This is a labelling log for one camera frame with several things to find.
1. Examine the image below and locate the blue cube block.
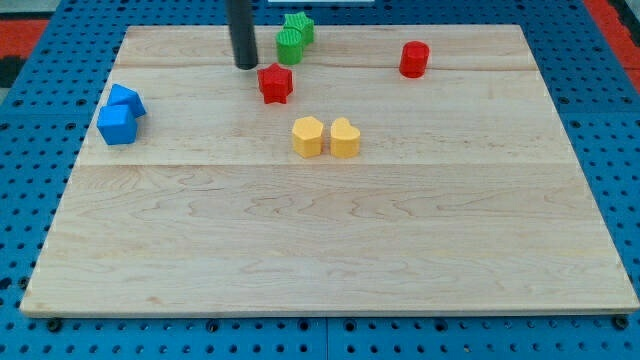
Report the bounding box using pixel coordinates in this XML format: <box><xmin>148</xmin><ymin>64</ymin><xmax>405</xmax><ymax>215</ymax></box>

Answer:
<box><xmin>97</xmin><ymin>105</ymin><xmax>138</xmax><ymax>145</ymax></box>

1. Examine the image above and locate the green star block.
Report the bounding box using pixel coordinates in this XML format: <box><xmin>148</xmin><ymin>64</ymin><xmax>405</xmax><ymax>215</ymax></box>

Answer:
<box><xmin>284</xmin><ymin>12</ymin><xmax>315</xmax><ymax>45</ymax></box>

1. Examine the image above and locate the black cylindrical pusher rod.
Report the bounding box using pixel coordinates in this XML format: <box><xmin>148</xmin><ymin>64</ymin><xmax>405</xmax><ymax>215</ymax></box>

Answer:
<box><xmin>225</xmin><ymin>0</ymin><xmax>258</xmax><ymax>70</ymax></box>

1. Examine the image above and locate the yellow hexagon block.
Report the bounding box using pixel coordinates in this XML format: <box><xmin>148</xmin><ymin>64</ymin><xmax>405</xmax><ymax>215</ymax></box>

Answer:
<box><xmin>291</xmin><ymin>116</ymin><xmax>324</xmax><ymax>158</ymax></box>

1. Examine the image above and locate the yellow heart block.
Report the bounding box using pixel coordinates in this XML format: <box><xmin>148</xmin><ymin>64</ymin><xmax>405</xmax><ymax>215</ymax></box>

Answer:
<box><xmin>330</xmin><ymin>117</ymin><xmax>361</xmax><ymax>158</ymax></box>

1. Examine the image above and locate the red star block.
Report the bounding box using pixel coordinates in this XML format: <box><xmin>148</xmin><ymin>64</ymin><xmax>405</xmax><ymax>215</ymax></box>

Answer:
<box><xmin>257</xmin><ymin>63</ymin><xmax>293</xmax><ymax>104</ymax></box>

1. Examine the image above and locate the blue triangle block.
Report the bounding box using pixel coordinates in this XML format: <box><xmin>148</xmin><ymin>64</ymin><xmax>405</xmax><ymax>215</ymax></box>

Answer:
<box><xmin>107</xmin><ymin>83</ymin><xmax>146</xmax><ymax>118</ymax></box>

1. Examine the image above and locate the green cylinder block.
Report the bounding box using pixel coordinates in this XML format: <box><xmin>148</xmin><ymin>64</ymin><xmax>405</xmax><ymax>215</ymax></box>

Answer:
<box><xmin>275</xmin><ymin>28</ymin><xmax>304</xmax><ymax>65</ymax></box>

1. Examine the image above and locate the red cylinder block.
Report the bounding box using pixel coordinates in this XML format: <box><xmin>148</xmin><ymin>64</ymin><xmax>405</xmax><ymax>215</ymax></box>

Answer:
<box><xmin>399</xmin><ymin>41</ymin><xmax>430</xmax><ymax>78</ymax></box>

